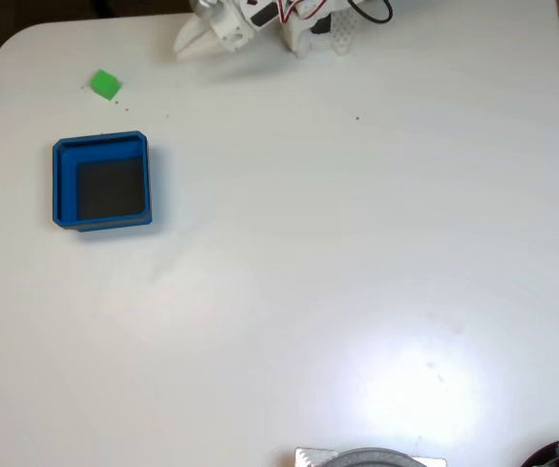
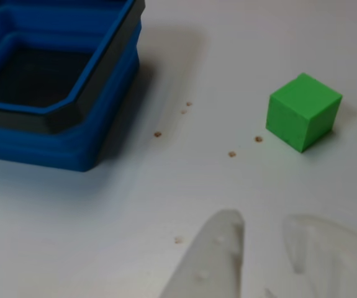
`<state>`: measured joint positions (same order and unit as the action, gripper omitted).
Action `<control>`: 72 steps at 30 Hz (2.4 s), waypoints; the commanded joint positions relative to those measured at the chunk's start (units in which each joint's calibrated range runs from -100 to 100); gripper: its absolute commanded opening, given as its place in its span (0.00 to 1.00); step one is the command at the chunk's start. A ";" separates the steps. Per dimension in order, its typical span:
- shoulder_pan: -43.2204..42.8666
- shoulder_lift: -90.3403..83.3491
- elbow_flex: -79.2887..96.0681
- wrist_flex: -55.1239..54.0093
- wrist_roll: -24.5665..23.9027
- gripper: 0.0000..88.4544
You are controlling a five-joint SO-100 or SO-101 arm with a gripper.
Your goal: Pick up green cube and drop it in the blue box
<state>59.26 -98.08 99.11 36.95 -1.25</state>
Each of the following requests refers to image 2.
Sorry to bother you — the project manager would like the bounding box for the green cube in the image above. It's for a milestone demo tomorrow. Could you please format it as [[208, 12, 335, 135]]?
[[265, 73, 343, 154]]

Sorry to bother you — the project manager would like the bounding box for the blue square box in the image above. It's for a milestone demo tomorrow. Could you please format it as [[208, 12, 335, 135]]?
[[0, 0, 147, 173]]

